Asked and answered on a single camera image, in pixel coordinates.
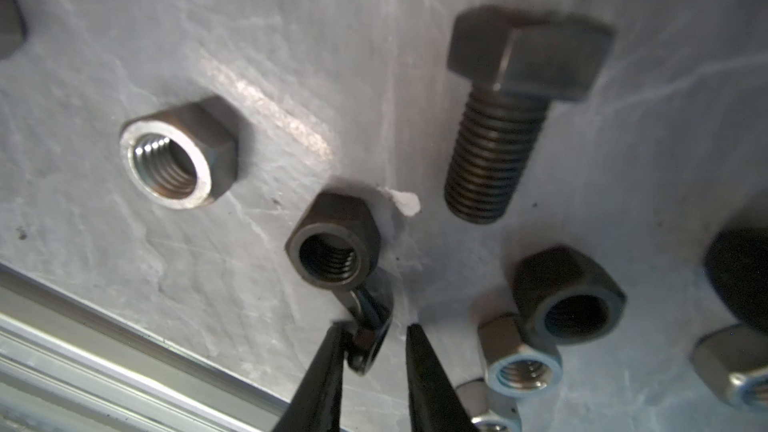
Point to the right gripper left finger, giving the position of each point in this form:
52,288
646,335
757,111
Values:
318,390

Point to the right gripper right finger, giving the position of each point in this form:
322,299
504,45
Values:
433,403

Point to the silver hex nut lowest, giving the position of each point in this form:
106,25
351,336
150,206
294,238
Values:
488,410

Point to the silver hex nut lower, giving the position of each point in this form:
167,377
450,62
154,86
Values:
517,362

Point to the silver hex nut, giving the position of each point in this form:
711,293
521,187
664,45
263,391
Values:
732,363
185,156
517,362

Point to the black wing nut front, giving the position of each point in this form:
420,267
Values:
371,305

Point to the black hex nut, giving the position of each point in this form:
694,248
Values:
336,244

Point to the silver hex nut right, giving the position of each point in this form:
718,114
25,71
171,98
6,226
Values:
732,363

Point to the black hex bolt lower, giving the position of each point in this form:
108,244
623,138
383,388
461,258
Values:
518,64

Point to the front aluminium rail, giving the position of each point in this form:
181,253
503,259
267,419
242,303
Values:
66,366

